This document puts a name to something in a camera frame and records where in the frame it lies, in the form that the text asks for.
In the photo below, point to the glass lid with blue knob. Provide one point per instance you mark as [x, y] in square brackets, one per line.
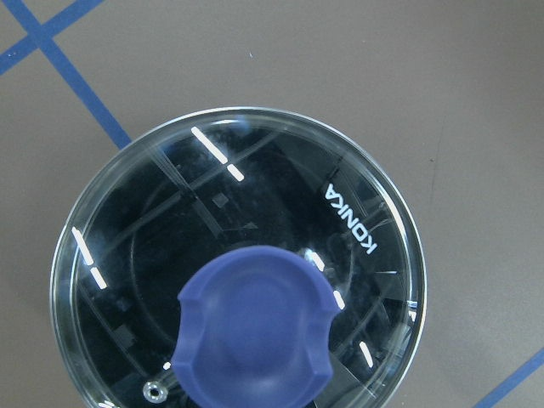
[239, 257]

